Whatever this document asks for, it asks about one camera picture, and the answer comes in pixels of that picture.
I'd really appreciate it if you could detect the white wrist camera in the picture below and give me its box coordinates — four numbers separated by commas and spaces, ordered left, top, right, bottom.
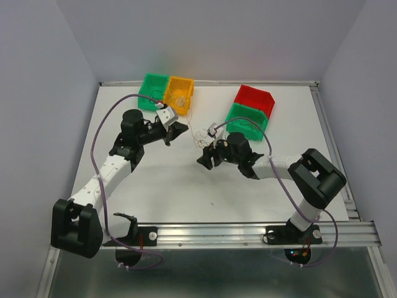
207, 123, 224, 148
156, 104, 179, 130

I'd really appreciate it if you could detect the green plastic bin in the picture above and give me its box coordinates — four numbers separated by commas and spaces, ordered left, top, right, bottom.
138, 73, 169, 111
225, 103, 269, 142

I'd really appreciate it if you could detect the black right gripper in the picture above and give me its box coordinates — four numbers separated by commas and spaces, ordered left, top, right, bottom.
195, 135, 241, 170

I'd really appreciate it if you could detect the red plastic bin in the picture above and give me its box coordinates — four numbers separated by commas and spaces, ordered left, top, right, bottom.
234, 84, 275, 119

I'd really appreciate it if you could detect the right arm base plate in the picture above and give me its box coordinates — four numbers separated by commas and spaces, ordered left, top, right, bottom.
262, 225, 323, 245

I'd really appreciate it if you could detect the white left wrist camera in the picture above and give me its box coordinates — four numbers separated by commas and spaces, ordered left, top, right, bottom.
156, 104, 179, 130

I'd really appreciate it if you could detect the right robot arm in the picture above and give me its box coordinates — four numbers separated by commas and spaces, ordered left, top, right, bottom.
197, 132, 347, 242

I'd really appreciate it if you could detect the aluminium front rail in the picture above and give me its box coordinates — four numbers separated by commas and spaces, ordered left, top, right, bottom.
49, 220, 381, 250

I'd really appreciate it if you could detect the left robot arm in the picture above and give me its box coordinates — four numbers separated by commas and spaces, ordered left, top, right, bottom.
50, 107, 189, 258

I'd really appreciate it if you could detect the yellow plastic bin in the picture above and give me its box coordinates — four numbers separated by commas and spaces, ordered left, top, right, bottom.
163, 76, 194, 116

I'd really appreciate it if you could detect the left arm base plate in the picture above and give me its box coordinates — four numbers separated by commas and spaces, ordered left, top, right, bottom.
115, 225, 158, 248

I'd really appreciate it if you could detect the yellow thin wire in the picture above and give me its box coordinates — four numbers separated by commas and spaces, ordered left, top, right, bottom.
185, 108, 215, 150

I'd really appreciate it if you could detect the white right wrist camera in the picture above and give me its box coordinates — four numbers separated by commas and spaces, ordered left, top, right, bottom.
207, 123, 224, 148

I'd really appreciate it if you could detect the white thin wire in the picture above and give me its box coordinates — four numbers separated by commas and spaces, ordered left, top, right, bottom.
169, 88, 190, 109

